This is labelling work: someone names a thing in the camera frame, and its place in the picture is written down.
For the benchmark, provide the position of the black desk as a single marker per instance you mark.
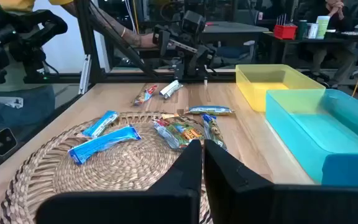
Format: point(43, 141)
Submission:
point(291, 43)

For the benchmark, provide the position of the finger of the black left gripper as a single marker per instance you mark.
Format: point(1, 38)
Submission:
point(205, 56)
point(162, 39)

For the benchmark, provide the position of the white-tipped black post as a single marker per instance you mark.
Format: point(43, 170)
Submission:
point(205, 81)

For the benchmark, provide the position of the blue office chair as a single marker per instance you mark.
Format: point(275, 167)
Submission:
point(235, 51)

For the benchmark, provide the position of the yellow translucent plastic bin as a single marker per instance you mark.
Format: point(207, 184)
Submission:
point(259, 93)

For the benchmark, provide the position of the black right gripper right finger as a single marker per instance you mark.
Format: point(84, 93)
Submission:
point(244, 202)

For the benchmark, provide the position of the silver white granola bar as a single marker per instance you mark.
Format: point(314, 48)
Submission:
point(170, 89)

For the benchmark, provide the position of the blue white granola bar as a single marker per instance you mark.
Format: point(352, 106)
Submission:
point(104, 144)
point(101, 124)

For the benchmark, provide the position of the person's hand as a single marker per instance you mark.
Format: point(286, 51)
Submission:
point(148, 40)

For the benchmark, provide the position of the dark green cup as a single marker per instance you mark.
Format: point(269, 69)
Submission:
point(302, 29)

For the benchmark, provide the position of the person's forearm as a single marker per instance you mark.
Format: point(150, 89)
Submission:
point(117, 28)

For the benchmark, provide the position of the black table-level camera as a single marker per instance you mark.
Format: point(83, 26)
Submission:
point(3, 141)

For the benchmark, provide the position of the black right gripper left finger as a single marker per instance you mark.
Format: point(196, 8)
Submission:
point(172, 205)

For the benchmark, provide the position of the red grey granola bar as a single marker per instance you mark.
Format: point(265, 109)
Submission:
point(166, 133)

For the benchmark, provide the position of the red box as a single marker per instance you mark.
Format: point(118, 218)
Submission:
point(285, 32)

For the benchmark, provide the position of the blue plastic bin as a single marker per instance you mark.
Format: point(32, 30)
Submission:
point(350, 169)

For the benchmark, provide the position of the silver metal bracket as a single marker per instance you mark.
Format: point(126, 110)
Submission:
point(84, 74)

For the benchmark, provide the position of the green orange granola bar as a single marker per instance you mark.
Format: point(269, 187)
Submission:
point(186, 132)

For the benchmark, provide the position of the teal translucent plastic bin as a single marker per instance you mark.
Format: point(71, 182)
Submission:
point(322, 133)

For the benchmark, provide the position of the white container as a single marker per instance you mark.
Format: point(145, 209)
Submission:
point(312, 31)

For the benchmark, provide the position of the black aluminium frame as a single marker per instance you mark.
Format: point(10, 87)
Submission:
point(89, 46)

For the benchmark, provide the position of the red white granola bar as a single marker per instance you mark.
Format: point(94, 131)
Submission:
point(145, 95)

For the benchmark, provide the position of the blue brown granola bar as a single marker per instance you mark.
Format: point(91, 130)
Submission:
point(213, 130)

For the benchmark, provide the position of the grey desk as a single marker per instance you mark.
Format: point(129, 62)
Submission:
point(235, 29)

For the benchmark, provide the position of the light green cup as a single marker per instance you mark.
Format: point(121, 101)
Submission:
point(323, 27)

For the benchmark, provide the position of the blue yellow-striped granola bar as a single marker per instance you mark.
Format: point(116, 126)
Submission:
point(210, 110)

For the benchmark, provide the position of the yellow wristband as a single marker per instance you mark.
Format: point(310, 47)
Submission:
point(123, 32)

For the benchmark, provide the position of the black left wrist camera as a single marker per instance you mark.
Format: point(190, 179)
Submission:
point(194, 22)

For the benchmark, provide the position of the round woven straw placemat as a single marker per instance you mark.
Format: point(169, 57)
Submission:
point(120, 168)

